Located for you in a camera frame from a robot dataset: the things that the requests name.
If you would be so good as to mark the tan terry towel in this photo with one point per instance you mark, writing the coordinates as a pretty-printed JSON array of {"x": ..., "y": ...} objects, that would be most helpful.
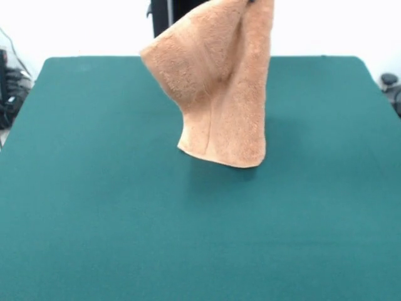
[{"x": 225, "y": 94}]

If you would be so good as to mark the grey chair base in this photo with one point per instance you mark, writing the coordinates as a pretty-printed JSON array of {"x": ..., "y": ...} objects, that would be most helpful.
[{"x": 388, "y": 80}]

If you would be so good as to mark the dark green table cloth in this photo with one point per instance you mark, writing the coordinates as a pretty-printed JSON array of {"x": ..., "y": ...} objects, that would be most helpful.
[{"x": 94, "y": 203}]

